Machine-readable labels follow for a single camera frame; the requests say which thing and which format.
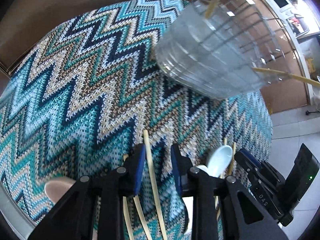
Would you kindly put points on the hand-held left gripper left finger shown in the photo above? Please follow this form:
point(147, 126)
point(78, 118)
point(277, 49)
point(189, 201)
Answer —
point(140, 172)

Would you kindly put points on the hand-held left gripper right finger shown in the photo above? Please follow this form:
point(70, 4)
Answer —
point(177, 172)

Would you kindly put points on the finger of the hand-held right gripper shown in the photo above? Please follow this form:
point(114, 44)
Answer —
point(247, 161)
point(272, 173)

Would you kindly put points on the pink ceramic spoon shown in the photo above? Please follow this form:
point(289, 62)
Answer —
point(57, 186)

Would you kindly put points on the zigzag knitted table mat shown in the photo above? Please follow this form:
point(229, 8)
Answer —
point(75, 92)

